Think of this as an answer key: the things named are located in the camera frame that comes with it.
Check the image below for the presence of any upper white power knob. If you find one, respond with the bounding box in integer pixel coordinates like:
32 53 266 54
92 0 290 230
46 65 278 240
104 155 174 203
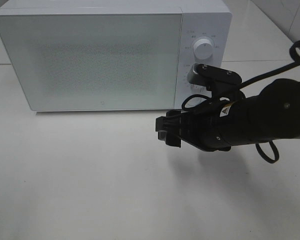
193 36 214 60

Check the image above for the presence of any white microwave door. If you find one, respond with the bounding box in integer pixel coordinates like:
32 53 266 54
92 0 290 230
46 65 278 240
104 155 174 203
0 14 181 112

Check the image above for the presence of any black camera cable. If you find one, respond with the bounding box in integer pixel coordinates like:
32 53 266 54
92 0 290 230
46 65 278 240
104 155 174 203
181 39 300 165

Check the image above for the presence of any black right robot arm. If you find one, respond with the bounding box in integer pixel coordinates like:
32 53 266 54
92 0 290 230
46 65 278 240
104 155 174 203
155 78 300 152

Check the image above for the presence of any white microwave oven body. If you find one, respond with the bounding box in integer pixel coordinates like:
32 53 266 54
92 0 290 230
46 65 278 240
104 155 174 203
0 0 232 111

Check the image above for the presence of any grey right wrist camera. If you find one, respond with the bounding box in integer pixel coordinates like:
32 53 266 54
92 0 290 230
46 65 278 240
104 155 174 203
188 63 242 87

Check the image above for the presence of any white timer knob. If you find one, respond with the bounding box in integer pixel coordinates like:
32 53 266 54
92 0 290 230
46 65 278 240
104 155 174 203
187 71 206 87

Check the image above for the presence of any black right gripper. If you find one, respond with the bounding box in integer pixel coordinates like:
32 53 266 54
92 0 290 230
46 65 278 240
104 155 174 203
155 82 245 152

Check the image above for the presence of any round white door button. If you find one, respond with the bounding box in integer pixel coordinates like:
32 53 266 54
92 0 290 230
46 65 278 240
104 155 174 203
184 94 209 108

